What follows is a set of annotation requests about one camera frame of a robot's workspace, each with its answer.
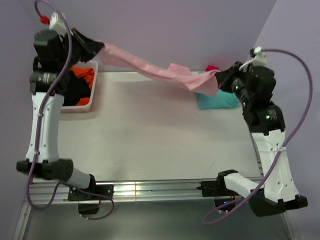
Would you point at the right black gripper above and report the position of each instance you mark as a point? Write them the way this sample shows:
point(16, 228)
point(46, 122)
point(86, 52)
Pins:
point(223, 77)

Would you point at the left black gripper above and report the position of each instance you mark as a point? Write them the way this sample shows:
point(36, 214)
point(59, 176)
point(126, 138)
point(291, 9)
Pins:
point(89, 46)

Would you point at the pink t shirt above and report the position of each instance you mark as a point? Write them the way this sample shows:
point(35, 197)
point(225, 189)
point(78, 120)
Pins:
point(205, 83)

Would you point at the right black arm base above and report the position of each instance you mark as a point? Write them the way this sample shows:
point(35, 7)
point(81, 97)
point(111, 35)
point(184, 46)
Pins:
point(220, 194)

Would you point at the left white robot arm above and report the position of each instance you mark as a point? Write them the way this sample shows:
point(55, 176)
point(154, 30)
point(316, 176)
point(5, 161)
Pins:
point(56, 55)

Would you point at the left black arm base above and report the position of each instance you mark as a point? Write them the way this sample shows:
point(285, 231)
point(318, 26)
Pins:
point(90, 202)

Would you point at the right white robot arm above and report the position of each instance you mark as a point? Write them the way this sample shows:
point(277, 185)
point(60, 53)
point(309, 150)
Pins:
point(253, 86)

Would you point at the white plastic basket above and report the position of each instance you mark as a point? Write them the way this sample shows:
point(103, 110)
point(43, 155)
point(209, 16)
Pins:
point(87, 108)

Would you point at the magenta folded t shirt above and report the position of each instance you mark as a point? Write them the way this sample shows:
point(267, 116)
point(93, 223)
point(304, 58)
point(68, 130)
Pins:
point(212, 68)

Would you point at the teal folded t shirt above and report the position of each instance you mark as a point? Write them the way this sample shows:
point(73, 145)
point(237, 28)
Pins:
point(222, 100)

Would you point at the orange t shirt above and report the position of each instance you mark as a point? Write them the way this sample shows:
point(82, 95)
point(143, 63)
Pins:
point(87, 73)

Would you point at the black t shirt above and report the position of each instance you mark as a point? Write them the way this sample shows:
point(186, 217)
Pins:
point(78, 91)

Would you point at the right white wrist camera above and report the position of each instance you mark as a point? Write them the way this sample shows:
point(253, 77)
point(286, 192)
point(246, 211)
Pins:
point(257, 58)

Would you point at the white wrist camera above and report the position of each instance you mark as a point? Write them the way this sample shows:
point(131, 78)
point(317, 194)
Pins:
point(54, 22)
point(257, 58)

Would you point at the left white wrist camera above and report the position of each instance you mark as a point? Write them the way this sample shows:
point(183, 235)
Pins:
point(54, 22)

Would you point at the aluminium rail frame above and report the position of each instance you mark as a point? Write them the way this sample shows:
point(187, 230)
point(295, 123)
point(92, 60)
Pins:
point(155, 156)

